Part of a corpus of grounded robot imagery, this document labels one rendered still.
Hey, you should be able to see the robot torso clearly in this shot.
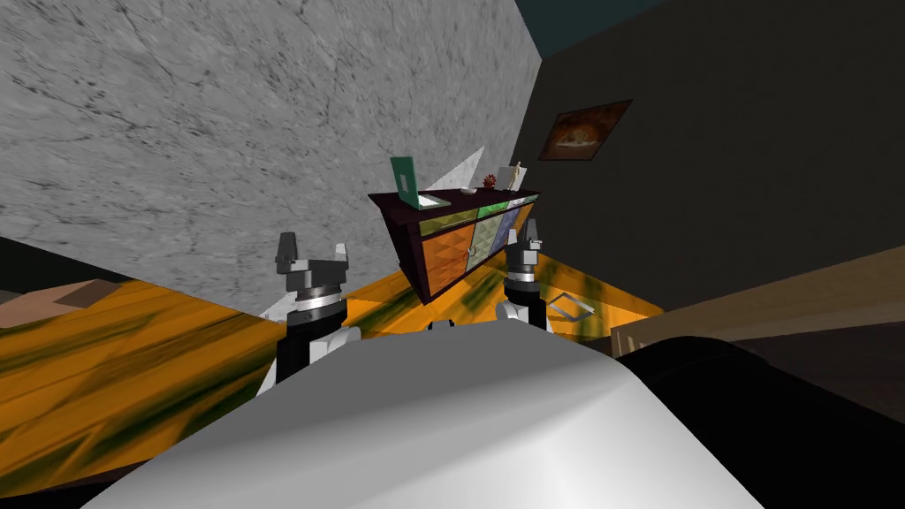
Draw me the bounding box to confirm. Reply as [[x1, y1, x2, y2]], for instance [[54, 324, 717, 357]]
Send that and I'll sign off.
[[80, 317, 766, 509]]

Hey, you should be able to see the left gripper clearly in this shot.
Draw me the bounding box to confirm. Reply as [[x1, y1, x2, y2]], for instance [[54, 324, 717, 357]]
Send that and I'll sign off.
[[275, 231, 351, 294]]

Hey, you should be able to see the dark sideboard with colourful doors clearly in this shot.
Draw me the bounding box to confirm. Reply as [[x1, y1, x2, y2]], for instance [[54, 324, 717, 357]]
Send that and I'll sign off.
[[367, 155, 543, 306]]

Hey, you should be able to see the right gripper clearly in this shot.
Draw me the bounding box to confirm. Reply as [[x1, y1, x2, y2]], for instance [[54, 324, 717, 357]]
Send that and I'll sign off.
[[505, 217, 545, 270]]

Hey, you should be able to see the brown framed wall picture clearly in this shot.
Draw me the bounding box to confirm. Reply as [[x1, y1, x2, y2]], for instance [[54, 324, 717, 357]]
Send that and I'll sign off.
[[537, 98, 635, 163]]

